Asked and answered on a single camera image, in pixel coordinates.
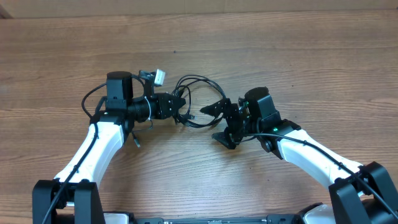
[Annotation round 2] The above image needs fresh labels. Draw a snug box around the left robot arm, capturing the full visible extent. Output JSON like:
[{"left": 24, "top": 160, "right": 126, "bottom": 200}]
[{"left": 32, "top": 69, "right": 185, "bottom": 223}]

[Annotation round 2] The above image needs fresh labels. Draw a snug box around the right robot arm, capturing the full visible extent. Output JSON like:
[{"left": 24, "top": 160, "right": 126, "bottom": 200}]
[{"left": 200, "top": 87, "right": 397, "bottom": 223}]

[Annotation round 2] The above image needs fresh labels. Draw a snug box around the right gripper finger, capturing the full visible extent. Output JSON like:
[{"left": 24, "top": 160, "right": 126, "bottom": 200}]
[
  {"left": 200, "top": 98, "right": 231, "bottom": 118},
  {"left": 211, "top": 127, "right": 237, "bottom": 149}
]

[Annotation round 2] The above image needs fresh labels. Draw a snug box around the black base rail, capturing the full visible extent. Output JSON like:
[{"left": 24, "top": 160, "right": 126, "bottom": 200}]
[{"left": 130, "top": 214, "right": 304, "bottom": 224}]

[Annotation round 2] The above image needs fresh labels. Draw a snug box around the thick black USB cable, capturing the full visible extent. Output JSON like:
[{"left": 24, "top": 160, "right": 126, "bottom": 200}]
[{"left": 170, "top": 73, "right": 229, "bottom": 129}]

